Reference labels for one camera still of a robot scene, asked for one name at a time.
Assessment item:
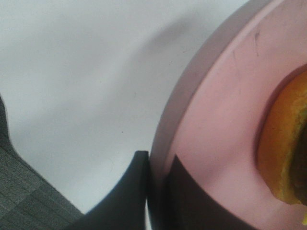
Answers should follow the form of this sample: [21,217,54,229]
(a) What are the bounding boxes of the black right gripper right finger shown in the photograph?
[147,157,253,230]

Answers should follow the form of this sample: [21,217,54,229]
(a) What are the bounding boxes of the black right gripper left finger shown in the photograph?
[65,151,149,230]

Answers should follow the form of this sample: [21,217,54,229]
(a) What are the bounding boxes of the pink round plate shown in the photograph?
[150,0,307,230]

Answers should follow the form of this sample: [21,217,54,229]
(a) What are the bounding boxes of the burger with lettuce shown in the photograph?
[257,72,307,205]

